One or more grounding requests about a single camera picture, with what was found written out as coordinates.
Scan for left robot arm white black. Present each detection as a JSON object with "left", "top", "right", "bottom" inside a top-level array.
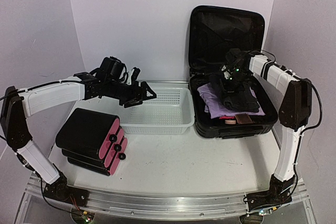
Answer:
[{"left": 1, "top": 72, "right": 157, "bottom": 201}]

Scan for purple shirt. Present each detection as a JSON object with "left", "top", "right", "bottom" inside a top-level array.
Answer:
[{"left": 197, "top": 83, "right": 266, "bottom": 119}]

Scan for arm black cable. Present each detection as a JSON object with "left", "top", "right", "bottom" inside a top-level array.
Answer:
[
  {"left": 0, "top": 77, "right": 87, "bottom": 141},
  {"left": 246, "top": 49, "right": 323, "bottom": 130}
]

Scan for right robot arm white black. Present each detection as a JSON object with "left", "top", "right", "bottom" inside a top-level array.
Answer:
[{"left": 221, "top": 49, "right": 312, "bottom": 182}]

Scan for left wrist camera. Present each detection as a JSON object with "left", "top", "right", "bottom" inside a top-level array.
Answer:
[{"left": 99, "top": 57, "right": 125, "bottom": 79}]

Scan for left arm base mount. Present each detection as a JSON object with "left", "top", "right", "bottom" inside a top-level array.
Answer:
[{"left": 43, "top": 172, "right": 89, "bottom": 207}]

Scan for small red item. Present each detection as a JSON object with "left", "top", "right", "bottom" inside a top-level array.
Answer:
[{"left": 219, "top": 116, "right": 235, "bottom": 120}]

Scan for brown leather wallet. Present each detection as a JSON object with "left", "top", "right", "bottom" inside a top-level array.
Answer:
[{"left": 235, "top": 113, "right": 253, "bottom": 125}]

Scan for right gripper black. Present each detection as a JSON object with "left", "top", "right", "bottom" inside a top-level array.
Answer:
[{"left": 219, "top": 67, "right": 250, "bottom": 98}]

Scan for aluminium front rail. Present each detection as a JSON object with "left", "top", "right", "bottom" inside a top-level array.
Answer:
[{"left": 16, "top": 175, "right": 314, "bottom": 222}]

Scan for white perforated plastic basket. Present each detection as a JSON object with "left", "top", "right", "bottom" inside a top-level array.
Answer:
[{"left": 116, "top": 88, "right": 195, "bottom": 135}]

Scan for black jeans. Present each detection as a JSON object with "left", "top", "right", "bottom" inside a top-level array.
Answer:
[{"left": 209, "top": 74, "right": 260, "bottom": 112}]

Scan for small round pink tin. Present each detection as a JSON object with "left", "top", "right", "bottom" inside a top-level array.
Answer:
[{"left": 224, "top": 119, "right": 237, "bottom": 125}]

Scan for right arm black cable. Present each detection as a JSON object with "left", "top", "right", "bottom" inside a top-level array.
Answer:
[{"left": 246, "top": 49, "right": 323, "bottom": 130}]

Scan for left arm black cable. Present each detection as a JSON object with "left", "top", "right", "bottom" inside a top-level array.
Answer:
[{"left": 0, "top": 77, "right": 87, "bottom": 141}]

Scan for black ribbed hard suitcase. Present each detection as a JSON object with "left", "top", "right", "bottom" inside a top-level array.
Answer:
[{"left": 188, "top": 6, "right": 278, "bottom": 139}]

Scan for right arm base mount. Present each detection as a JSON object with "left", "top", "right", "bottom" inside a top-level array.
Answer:
[{"left": 243, "top": 174, "right": 297, "bottom": 212}]

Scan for black pink small suitcase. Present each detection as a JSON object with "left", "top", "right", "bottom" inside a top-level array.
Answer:
[{"left": 56, "top": 108, "right": 128, "bottom": 176}]

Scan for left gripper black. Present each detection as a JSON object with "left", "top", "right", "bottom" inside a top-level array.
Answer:
[{"left": 105, "top": 79, "right": 157, "bottom": 108}]

